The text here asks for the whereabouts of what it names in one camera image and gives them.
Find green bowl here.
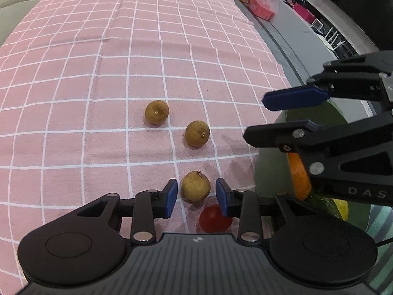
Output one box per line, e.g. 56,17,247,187
254,100,371,230

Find red cherry tomato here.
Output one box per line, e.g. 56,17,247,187
199,204,232,233

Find pale longan near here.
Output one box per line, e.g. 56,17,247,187
181,171,211,203

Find brown longan middle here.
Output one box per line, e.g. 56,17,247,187
184,120,210,148

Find brown longan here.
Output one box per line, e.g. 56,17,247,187
144,100,170,125
184,120,210,148

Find magenta box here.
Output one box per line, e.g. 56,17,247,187
293,3,316,24

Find pink box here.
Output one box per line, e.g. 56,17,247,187
248,0,274,21

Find brown longan far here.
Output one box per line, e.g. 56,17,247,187
144,100,170,125

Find pink checkered tablecloth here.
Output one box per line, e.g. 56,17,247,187
1,0,288,294

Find black television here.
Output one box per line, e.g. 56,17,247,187
331,0,392,51

